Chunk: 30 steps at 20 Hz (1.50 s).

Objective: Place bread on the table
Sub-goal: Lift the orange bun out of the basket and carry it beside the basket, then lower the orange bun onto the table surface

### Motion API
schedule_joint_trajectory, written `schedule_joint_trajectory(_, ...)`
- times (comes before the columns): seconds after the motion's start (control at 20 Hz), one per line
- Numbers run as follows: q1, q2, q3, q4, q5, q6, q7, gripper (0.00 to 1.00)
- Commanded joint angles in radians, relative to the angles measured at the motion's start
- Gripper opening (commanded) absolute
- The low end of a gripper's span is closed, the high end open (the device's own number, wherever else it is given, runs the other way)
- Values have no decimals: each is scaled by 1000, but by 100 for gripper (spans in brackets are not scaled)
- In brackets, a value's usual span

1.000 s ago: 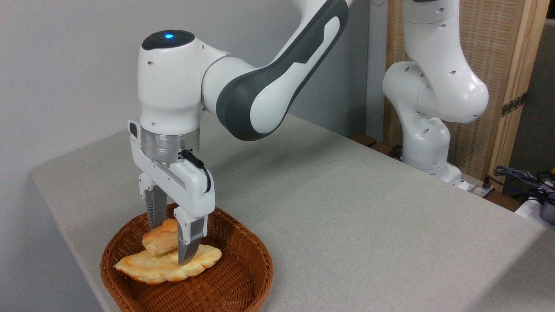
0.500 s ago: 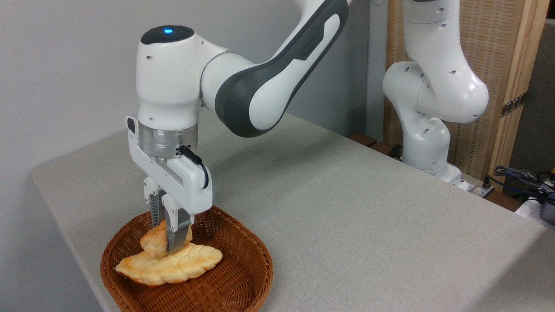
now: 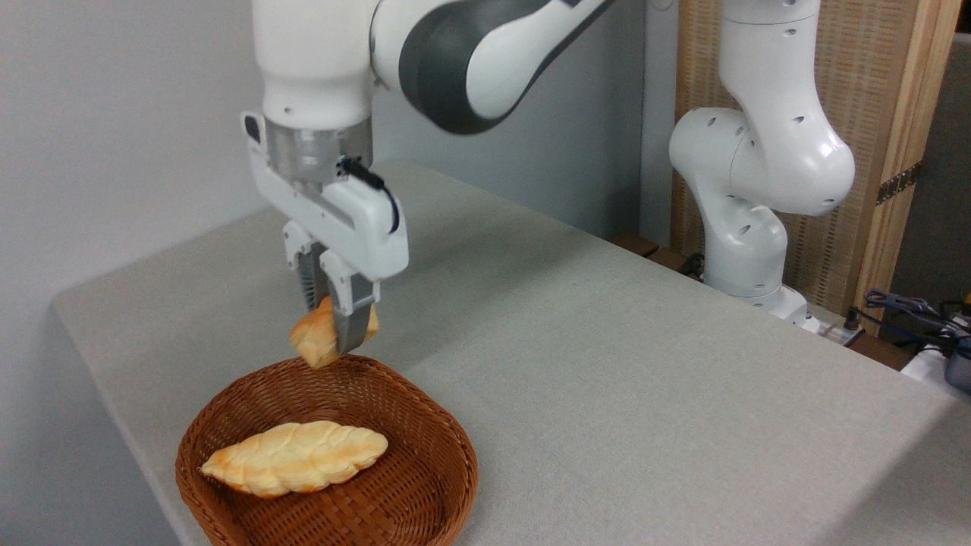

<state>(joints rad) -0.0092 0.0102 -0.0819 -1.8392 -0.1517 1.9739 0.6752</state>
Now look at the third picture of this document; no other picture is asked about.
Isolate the metal screen hinge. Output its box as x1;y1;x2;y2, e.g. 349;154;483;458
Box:
876;161;923;206

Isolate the wooden rattan folding screen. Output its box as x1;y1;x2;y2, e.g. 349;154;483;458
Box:
671;0;963;336

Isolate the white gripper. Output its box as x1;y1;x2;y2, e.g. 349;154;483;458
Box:
241;111;410;356

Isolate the grey tablecloth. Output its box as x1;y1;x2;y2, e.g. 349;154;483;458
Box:
52;159;971;546

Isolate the brown woven wicker basket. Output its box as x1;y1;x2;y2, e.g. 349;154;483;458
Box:
175;353;479;546

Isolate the long braided bread loaf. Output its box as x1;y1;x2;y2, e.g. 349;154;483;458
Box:
200;420;389;499

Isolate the round golden bread roll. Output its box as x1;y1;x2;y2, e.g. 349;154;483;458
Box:
289;296;381;370

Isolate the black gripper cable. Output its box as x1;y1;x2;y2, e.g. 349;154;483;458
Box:
339;156;401;234

